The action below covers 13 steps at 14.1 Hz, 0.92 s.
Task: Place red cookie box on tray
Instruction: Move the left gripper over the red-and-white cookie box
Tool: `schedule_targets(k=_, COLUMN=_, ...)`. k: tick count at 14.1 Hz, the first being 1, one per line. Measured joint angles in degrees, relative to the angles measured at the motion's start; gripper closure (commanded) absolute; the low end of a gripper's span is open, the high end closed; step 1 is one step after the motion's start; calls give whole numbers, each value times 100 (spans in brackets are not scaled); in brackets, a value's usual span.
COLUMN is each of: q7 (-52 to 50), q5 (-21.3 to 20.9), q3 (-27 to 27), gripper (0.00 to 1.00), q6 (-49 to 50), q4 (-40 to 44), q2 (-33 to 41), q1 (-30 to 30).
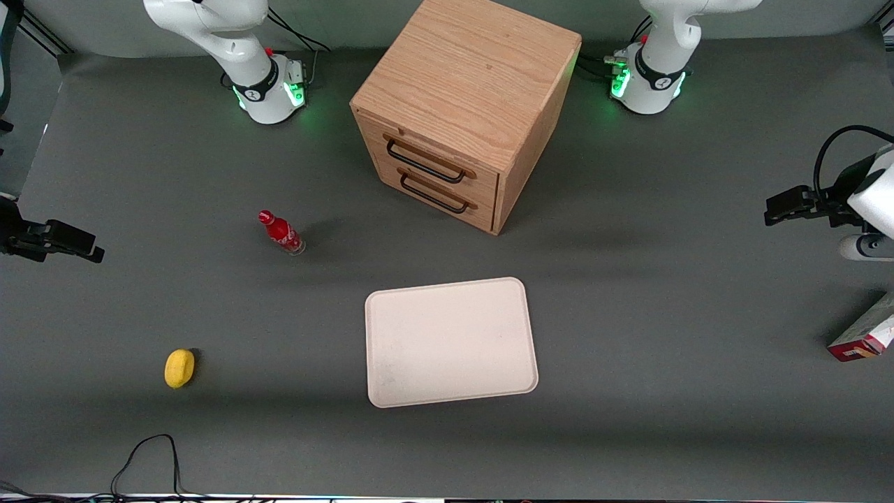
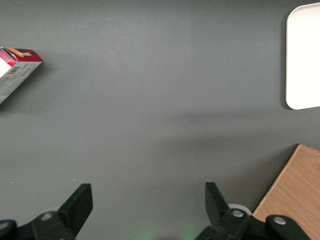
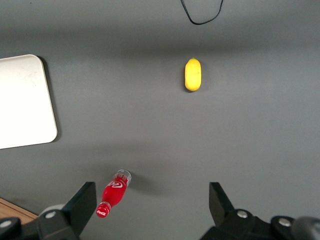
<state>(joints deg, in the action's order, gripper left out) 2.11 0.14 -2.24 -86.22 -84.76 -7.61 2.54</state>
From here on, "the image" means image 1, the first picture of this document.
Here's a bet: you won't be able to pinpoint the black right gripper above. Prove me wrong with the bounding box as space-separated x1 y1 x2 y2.
0 196 106 264

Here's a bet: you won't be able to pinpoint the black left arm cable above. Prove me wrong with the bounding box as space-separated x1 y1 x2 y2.
812 125 894 205

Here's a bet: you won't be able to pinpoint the black arm base cables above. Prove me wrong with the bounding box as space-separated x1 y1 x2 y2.
265 7 331 85
578 15 652 79

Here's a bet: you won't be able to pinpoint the black looped table cable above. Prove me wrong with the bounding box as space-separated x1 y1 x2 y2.
110 434 184 501

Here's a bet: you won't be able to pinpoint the black hanging strap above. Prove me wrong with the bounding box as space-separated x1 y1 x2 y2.
0 0 24 135

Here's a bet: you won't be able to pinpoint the wooden drawer front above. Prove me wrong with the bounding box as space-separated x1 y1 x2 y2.
374 150 499 235
358 115 501 207

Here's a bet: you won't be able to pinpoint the aluminium frame rail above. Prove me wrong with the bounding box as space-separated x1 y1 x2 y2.
17 13 73 57

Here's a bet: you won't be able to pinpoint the red soda bottle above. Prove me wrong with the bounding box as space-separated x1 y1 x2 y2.
258 210 307 256

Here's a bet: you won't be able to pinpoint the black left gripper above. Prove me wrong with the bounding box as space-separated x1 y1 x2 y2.
764 183 854 228

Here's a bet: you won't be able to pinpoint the yellow lemon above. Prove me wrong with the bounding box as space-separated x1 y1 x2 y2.
164 349 196 389

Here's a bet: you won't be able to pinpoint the beige plastic tray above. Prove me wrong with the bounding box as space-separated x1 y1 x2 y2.
365 277 539 409

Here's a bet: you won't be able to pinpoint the wooden two-drawer cabinet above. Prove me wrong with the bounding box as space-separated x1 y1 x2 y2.
349 0 582 236

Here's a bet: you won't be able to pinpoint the black wire drawer handle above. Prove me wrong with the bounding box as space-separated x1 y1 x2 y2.
386 138 467 184
400 171 470 214

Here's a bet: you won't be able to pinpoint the black right arm base cables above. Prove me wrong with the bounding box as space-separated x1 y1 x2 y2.
265 7 331 85

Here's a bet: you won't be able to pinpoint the black left arm base cables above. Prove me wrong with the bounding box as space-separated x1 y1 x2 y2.
578 15 652 79

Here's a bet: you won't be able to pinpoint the red tartan cookie box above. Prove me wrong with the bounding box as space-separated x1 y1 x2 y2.
827 292 894 363

